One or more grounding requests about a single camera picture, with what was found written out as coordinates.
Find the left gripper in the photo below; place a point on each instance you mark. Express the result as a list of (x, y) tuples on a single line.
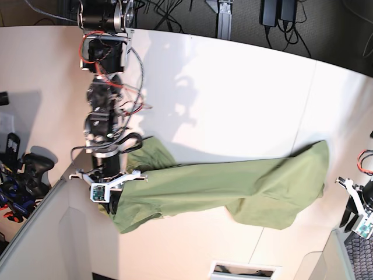
[(359, 204)]

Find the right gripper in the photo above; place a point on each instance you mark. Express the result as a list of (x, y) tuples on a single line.
[(107, 172)]

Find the green t-shirt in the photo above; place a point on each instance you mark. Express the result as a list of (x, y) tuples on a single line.
[(268, 193)]

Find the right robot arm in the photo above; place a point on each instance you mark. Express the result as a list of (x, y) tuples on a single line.
[(104, 49)]

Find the grey partition panel right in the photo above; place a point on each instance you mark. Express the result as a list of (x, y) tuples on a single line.
[(330, 263)]

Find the grey partition panel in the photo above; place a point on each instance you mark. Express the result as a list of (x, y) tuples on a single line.
[(51, 244), (330, 263)]

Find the grey partition panel left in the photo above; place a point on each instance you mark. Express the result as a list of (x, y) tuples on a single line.
[(51, 244)]

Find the black game controller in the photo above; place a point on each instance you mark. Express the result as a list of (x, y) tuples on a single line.
[(34, 168)]

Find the blue orange clamp tools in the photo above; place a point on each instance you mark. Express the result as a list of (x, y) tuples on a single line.
[(19, 202)]

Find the black remote control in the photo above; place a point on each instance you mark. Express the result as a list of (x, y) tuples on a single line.
[(12, 151)]

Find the white paper sheet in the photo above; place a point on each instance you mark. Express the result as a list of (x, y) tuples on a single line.
[(6, 123)]

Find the black power adapter left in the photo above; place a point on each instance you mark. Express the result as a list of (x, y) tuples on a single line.
[(268, 13)]

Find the black power adapter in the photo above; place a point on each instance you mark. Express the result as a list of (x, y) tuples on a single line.
[(288, 10), (268, 13)]

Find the black power adapter right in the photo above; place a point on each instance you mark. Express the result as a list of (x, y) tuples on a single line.
[(288, 10)]

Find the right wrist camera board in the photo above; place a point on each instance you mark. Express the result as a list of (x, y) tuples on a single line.
[(97, 193)]

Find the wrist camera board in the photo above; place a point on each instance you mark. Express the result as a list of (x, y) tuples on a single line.
[(364, 229), (97, 193)]

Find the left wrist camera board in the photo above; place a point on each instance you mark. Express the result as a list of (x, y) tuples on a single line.
[(364, 229)]

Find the white cable grommet tray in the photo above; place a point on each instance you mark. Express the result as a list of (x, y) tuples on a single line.
[(229, 270)]

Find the aluminium frame post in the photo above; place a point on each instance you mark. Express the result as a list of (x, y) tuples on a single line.
[(224, 11)]

